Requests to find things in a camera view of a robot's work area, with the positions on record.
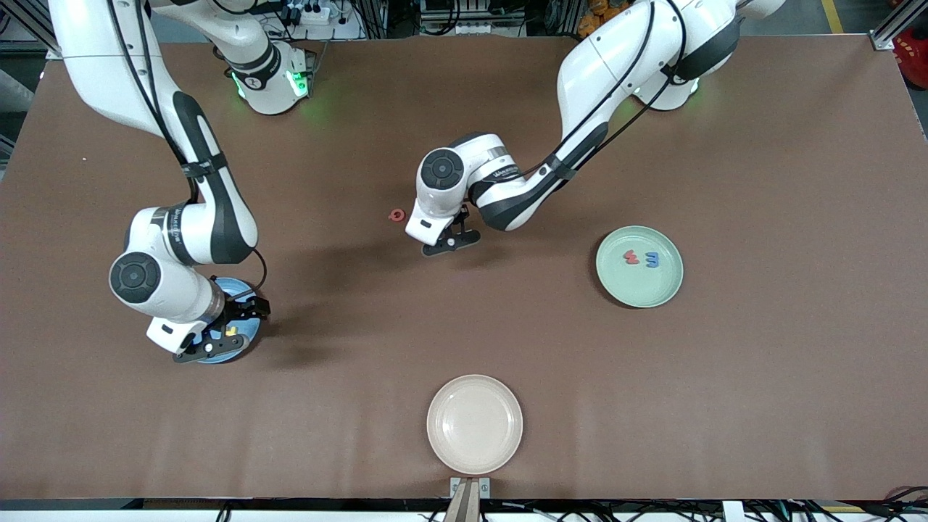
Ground blue plate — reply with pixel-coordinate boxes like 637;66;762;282
194;277;262;365

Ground green plate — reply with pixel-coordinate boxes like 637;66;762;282
595;225;684;309

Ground beige plate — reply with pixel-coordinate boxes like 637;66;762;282
426;374;524;476

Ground orange packets pile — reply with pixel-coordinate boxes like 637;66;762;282
578;0;631;37

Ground white power strip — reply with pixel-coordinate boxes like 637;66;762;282
279;0;333;26

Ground red object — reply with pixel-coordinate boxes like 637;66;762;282
893;29;928;70

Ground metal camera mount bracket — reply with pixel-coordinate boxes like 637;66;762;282
449;476;491;522

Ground aluminium frame profile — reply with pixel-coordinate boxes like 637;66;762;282
14;0;62;60
870;0;928;51

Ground black floor cables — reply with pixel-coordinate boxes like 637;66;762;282
747;486;928;522

